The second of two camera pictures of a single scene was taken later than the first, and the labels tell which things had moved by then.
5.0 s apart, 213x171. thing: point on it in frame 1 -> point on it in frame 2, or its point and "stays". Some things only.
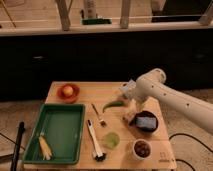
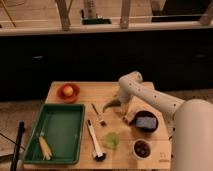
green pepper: [113, 104] stays
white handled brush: [100, 156] stays
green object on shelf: [96, 21] stays
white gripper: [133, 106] -> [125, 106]
